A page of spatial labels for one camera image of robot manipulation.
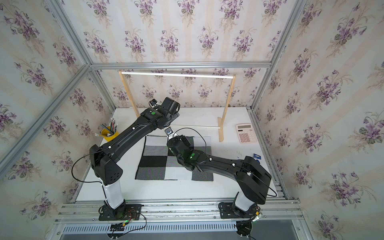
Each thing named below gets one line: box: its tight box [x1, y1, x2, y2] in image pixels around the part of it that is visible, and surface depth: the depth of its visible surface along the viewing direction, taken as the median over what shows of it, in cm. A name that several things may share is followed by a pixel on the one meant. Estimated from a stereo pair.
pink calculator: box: [236, 123, 258, 144], surface depth 103 cm
